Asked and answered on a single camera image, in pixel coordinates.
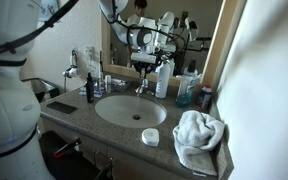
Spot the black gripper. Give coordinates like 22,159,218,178
134,61,154,82

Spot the chrome faucet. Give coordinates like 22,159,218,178
134,78,151,97

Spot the white printed water bottle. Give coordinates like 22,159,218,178
154,60,172,100

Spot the white cylindrical tube bottle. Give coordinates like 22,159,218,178
104,74,113,94

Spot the white oval sink basin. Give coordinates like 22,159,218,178
94,94,168,129

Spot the electric toothbrush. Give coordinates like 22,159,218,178
98,49,105,92

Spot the blue mouthwash bottle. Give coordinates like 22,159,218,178
175,59,199,108

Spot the black dropper bottle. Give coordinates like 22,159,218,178
85,72,95,104

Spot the white soap bar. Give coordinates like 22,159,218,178
141,127,160,148

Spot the red capped spray can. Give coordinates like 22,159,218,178
197,83,214,110

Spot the crumpled white towel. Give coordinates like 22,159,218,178
172,109,226,177

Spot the beige vanity cabinet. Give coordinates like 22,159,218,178
41,114,198,180

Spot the black flat rectangular device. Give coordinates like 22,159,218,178
45,101,79,115

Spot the black metal rack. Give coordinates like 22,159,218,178
21,76,61,102

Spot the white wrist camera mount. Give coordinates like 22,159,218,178
131,52,159,64

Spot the white wall hair dryer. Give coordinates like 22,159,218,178
62,49,80,80

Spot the wood framed wall mirror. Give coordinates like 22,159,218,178
100,0,248,88

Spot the red handled black clamp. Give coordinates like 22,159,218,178
52,137,84,161

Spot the black cable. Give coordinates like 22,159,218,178
0,0,80,58

